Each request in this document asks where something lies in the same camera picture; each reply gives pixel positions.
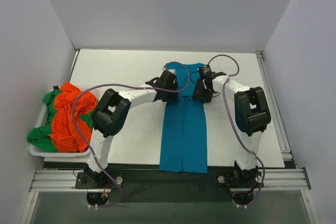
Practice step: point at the orange t shirt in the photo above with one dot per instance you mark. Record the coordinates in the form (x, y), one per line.
(70, 131)

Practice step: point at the green t shirt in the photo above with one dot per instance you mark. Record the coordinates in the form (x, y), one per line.
(42, 137)

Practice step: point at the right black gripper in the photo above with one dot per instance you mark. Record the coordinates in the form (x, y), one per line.
(200, 95)

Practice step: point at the white plastic laundry basket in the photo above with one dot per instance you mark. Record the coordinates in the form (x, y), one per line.
(39, 153)

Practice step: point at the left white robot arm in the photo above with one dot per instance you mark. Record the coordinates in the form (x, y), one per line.
(110, 114)

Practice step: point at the teal blue t shirt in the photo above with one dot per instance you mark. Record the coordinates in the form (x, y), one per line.
(184, 132)

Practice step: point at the aluminium frame rail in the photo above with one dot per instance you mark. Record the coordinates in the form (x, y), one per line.
(54, 181)

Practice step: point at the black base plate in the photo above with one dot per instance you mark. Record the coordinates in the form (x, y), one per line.
(146, 183)

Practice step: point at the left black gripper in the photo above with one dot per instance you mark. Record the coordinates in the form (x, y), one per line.
(170, 94)

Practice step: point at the right side aluminium rail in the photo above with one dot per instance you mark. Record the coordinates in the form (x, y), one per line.
(291, 177)

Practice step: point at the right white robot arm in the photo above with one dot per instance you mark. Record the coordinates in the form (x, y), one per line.
(248, 113)

